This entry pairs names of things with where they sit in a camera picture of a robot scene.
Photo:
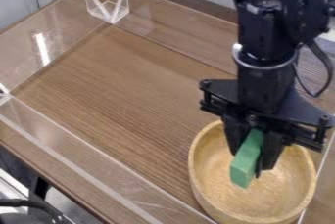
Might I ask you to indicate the clear acrylic front wall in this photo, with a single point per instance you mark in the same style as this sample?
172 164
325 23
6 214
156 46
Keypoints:
93 178

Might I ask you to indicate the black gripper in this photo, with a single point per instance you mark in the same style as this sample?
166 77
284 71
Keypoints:
262 100

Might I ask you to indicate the black table leg bracket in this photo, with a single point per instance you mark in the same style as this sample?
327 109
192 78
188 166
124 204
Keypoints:
36 195

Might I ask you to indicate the clear acrylic corner bracket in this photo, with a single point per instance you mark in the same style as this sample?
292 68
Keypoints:
106 10

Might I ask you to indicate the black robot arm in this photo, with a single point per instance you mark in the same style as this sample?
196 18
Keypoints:
275 29

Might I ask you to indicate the brown wooden bowl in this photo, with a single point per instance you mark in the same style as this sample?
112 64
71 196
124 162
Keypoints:
233 194

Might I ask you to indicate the green rectangular block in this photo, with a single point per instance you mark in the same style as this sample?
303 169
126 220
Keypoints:
244 161

